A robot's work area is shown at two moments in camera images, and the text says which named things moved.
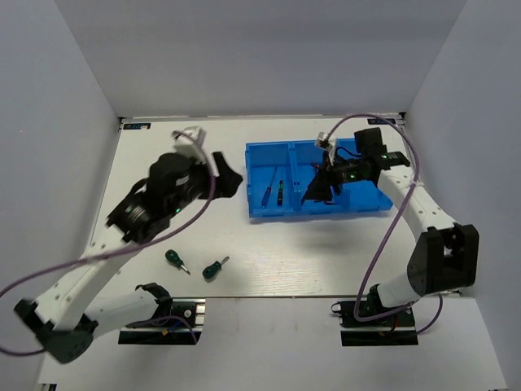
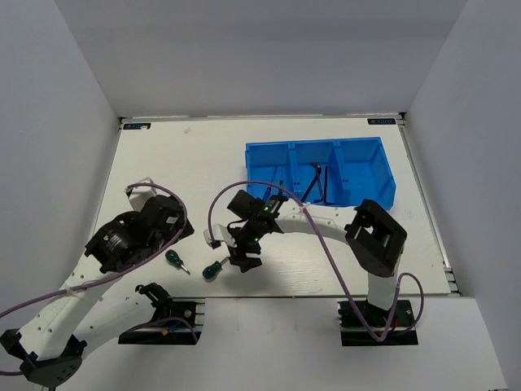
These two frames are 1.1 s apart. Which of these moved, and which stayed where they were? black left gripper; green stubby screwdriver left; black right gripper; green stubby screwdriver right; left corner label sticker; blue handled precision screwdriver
Moved: black left gripper; black right gripper
Stayed: blue handled precision screwdriver; green stubby screwdriver right; green stubby screwdriver left; left corner label sticker
